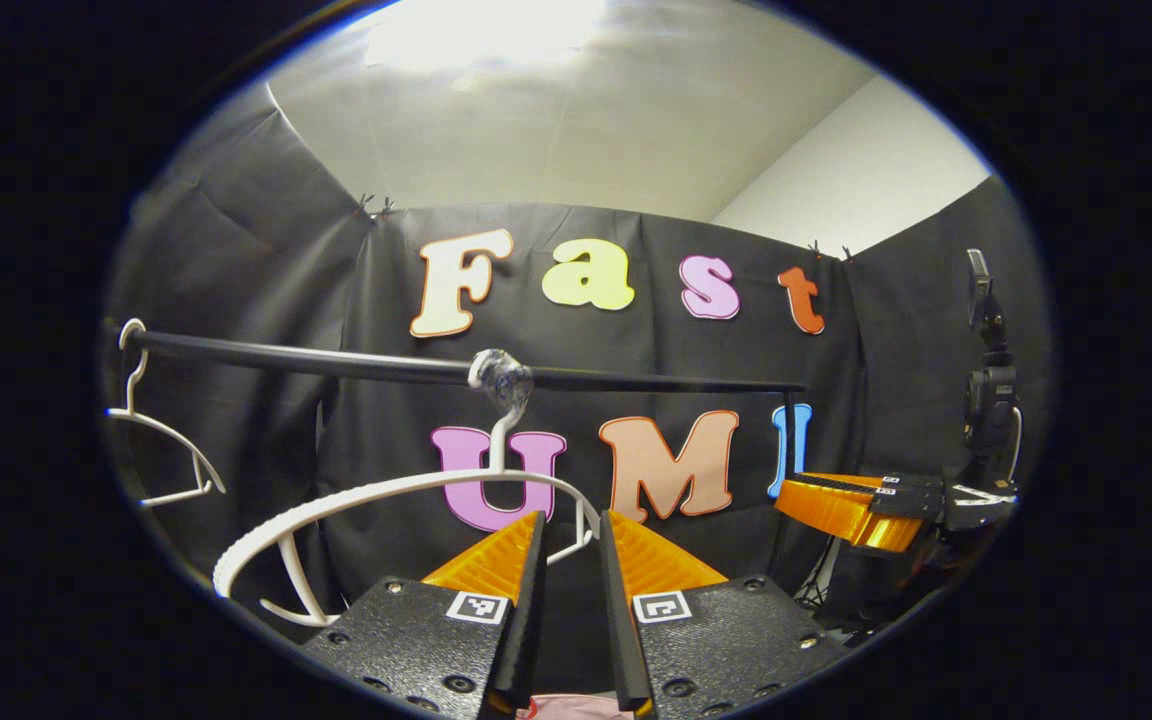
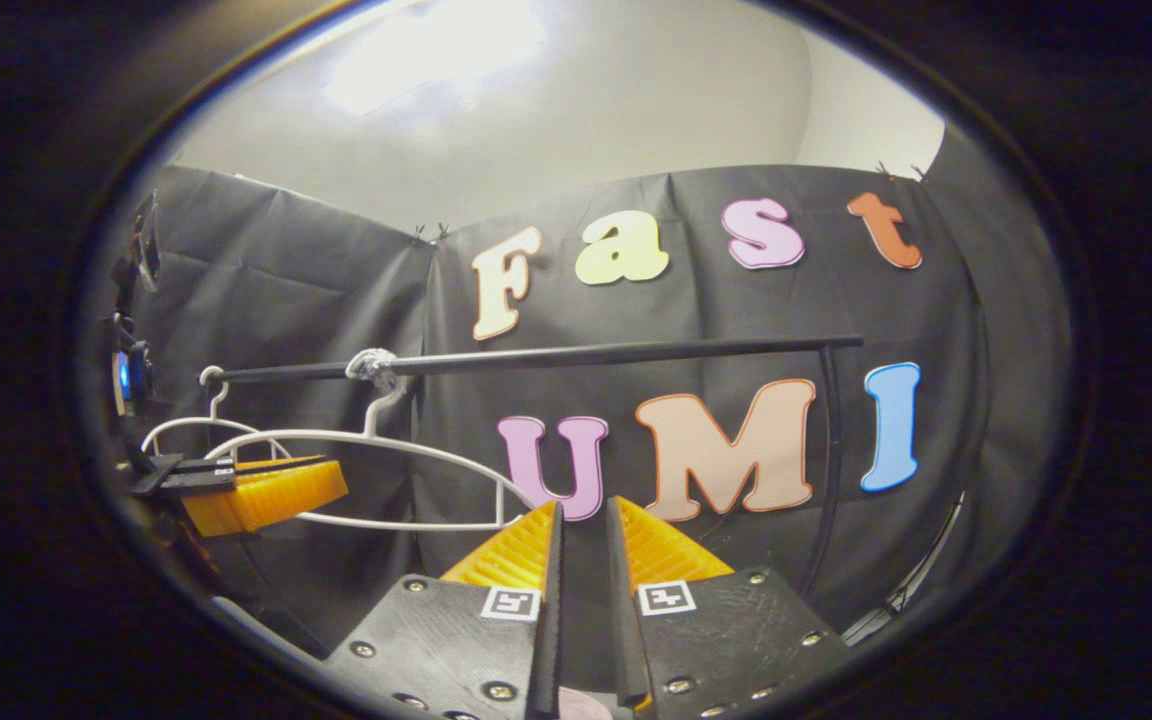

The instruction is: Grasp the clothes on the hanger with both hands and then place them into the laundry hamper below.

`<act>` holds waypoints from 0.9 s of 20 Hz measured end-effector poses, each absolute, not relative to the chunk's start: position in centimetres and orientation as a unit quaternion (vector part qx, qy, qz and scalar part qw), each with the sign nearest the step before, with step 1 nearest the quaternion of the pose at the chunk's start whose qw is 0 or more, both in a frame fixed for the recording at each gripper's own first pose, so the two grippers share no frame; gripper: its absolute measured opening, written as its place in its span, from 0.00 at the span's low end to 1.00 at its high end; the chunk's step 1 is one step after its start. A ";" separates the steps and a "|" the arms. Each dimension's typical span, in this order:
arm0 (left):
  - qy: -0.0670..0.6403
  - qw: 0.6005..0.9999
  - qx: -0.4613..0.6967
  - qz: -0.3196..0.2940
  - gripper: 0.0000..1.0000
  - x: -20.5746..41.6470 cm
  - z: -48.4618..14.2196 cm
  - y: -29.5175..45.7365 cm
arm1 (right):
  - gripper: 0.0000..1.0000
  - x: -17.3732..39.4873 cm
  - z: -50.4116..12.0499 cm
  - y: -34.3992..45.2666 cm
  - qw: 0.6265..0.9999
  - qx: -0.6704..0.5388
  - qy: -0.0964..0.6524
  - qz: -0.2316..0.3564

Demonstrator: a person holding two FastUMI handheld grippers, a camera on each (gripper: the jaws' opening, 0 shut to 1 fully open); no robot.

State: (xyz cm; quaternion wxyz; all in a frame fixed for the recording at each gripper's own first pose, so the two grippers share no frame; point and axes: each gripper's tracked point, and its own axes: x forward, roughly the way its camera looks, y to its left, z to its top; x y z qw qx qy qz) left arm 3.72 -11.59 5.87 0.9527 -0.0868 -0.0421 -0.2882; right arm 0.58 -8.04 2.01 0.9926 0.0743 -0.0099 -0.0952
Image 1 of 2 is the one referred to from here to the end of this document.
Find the black clothes rack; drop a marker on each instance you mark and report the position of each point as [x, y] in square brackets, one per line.
[336, 360]

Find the white plastic hanger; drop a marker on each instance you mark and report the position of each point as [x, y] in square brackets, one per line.
[168, 431]

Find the white hanger with taped hook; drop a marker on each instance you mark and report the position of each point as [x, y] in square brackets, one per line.
[496, 455]

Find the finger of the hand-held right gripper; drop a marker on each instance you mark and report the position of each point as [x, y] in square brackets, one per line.
[911, 484]
[846, 515]

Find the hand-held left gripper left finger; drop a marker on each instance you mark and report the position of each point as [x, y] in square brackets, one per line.
[528, 620]

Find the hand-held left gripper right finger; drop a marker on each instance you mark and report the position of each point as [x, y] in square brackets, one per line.
[616, 620]

